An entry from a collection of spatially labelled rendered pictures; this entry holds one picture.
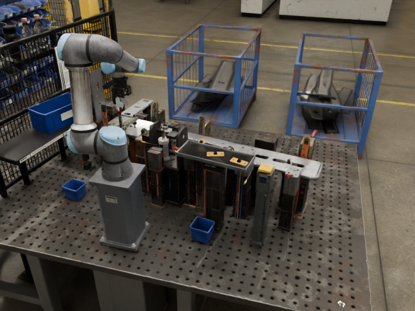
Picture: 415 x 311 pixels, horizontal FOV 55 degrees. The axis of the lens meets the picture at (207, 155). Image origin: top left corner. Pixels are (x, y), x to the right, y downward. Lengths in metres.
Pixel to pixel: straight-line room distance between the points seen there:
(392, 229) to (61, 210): 2.52
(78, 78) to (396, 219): 2.81
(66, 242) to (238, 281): 0.92
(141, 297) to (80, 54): 1.29
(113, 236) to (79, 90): 0.76
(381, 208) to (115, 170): 2.55
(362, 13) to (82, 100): 8.75
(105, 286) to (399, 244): 2.22
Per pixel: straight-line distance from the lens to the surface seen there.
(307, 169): 2.22
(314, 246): 2.20
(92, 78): 2.61
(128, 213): 2.00
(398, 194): 4.04
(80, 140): 1.89
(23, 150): 2.45
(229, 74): 4.88
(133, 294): 2.31
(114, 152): 1.85
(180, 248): 2.11
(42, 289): 2.56
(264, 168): 1.89
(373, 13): 10.13
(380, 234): 3.51
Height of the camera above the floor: 2.19
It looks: 32 degrees down
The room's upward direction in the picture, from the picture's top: 1 degrees clockwise
